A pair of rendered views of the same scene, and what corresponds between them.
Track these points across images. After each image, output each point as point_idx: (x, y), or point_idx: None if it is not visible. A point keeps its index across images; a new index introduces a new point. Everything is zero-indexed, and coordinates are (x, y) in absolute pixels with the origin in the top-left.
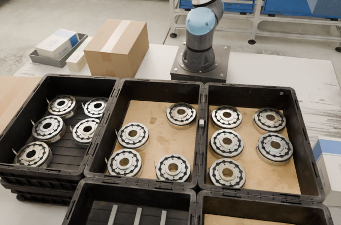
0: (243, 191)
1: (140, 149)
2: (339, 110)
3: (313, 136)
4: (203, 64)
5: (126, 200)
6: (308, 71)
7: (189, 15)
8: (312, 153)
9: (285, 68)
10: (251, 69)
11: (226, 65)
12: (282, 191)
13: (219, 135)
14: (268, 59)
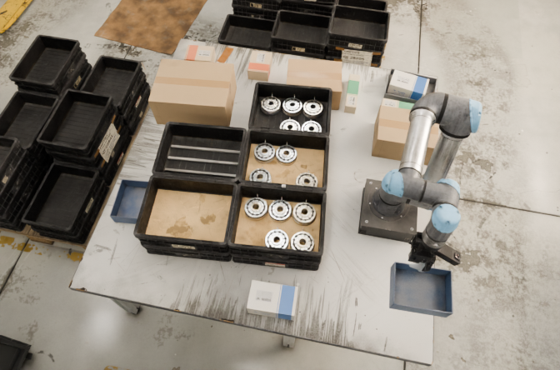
0: (235, 204)
1: (277, 160)
2: (346, 337)
3: (312, 301)
4: (377, 204)
5: None
6: (407, 328)
7: (397, 170)
8: (259, 248)
9: None
10: None
11: (382, 227)
12: (247, 241)
13: (285, 205)
14: None
